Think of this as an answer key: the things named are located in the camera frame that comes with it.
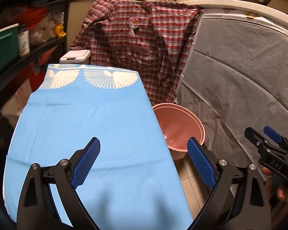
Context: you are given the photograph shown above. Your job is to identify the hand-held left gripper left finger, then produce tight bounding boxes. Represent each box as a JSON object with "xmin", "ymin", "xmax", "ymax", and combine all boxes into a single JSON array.
[{"xmin": 16, "ymin": 137, "xmax": 111, "ymax": 230}]

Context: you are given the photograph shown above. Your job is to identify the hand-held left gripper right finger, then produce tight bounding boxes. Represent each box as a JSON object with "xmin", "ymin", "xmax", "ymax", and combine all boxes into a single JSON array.
[{"xmin": 187, "ymin": 136, "xmax": 272, "ymax": 230}]

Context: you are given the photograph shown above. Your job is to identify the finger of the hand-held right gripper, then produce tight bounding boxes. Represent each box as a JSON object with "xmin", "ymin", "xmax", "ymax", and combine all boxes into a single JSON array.
[
  {"xmin": 244, "ymin": 126, "xmax": 267, "ymax": 149},
  {"xmin": 263, "ymin": 125, "xmax": 288, "ymax": 146}
]

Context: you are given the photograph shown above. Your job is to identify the pink plastic bucket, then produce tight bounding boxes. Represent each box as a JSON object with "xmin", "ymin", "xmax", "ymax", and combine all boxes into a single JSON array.
[{"xmin": 152, "ymin": 103, "xmax": 205, "ymax": 161}]

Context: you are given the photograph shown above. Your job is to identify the person's right hand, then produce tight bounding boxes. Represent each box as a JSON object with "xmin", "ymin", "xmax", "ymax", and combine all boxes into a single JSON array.
[{"xmin": 262, "ymin": 167, "xmax": 288, "ymax": 206}]

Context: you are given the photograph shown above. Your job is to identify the blue patterned tablecloth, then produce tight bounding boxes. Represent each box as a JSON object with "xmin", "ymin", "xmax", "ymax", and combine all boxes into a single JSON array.
[{"xmin": 2, "ymin": 63, "xmax": 194, "ymax": 230}]

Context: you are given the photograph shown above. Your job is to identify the beige printed sack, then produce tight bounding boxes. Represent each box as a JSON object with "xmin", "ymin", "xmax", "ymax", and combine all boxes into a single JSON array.
[{"xmin": 1, "ymin": 79, "xmax": 34, "ymax": 120}]

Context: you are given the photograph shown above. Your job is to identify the orange printed box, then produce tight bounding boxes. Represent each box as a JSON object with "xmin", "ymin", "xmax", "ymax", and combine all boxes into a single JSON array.
[{"xmin": 26, "ymin": 53, "xmax": 60, "ymax": 94}]

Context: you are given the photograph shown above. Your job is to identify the white lidded bin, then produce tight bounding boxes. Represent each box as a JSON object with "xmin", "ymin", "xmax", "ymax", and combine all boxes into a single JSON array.
[{"xmin": 60, "ymin": 50, "xmax": 91, "ymax": 65}]

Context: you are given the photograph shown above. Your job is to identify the red plaid shirt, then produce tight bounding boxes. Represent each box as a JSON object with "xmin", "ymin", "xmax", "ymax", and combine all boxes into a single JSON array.
[{"xmin": 70, "ymin": 0, "xmax": 202, "ymax": 104}]

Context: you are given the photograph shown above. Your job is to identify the yellow plastic item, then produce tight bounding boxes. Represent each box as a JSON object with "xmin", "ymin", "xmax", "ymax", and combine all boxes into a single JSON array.
[{"xmin": 53, "ymin": 24, "xmax": 66, "ymax": 37}]

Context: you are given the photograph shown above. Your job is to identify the labelled spice jar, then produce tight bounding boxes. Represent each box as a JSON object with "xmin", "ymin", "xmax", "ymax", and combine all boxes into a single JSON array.
[{"xmin": 18, "ymin": 24, "xmax": 30, "ymax": 58}]

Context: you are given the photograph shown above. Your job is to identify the clear bag of white items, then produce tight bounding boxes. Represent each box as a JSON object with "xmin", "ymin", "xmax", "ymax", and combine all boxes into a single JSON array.
[{"xmin": 29, "ymin": 11, "xmax": 65, "ymax": 46}]

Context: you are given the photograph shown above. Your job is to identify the green storage box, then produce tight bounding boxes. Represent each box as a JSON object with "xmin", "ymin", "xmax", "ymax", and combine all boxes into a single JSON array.
[{"xmin": 0, "ymin": 25, "xmax": 20, "ymax": 77}]

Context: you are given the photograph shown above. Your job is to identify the black shelf rack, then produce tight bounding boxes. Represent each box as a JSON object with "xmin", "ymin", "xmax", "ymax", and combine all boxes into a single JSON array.
[{"xmin": 0, "ymin": 0, "xmax": 75, "ymax": 125}]

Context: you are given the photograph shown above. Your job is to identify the red bag on shelf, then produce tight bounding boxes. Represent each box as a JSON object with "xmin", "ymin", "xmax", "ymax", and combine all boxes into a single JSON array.
[{"xmin": 17, "ymin": 8, "xmax": 48, "ymax": 29}]

